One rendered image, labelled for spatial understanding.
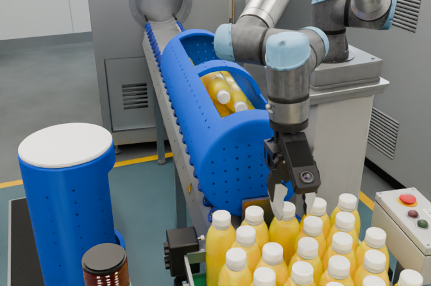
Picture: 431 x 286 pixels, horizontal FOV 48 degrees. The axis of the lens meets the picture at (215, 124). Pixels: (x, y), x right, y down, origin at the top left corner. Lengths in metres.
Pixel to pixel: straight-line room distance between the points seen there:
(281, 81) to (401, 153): 2.36
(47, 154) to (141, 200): 1.63
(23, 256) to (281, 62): 1.98
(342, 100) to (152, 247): 1.46
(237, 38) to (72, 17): 5.39
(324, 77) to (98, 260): 1.06
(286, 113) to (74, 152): 0.79
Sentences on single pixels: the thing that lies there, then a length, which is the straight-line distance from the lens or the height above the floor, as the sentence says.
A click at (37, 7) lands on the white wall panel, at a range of 6.25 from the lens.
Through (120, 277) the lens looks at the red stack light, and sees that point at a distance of 0.73.
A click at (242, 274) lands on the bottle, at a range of 0.97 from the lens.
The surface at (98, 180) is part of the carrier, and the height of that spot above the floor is 0.95.
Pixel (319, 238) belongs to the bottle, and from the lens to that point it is 1.06.
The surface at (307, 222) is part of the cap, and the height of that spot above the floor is 1.10.
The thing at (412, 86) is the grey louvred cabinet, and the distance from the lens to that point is 2.99.
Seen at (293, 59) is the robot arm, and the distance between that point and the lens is 0.83.
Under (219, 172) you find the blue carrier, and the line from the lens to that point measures 1.21.
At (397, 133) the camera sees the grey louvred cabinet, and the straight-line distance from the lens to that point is 3.14.
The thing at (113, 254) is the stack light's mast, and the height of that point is 1.26.
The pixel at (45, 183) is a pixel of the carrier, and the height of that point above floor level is 0.98.
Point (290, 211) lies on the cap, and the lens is 1.08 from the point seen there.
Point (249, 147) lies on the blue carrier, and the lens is 1.19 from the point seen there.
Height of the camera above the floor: 1.73
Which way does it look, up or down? 26 degrees down
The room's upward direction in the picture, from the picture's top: straight up
